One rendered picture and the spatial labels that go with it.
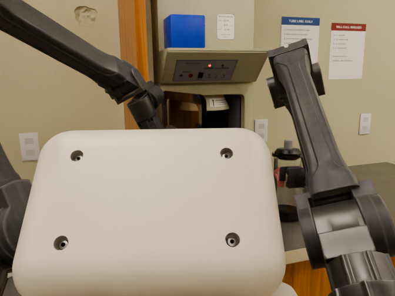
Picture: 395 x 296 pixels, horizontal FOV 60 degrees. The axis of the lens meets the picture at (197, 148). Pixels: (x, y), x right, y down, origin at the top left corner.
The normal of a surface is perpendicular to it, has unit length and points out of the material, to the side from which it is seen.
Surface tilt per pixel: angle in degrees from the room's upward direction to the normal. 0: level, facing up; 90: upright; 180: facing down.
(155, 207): 48
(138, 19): 90
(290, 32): 90
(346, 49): 90
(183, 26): 90
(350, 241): 42
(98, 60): 67
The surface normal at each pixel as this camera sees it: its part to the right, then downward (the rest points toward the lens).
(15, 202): 0.84, -0.36
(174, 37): 0.30, 0.19
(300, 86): -0.37, -0.59
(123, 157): 0.00, -0.51
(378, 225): -0.33, -0.21
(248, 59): 0.22, 0.83
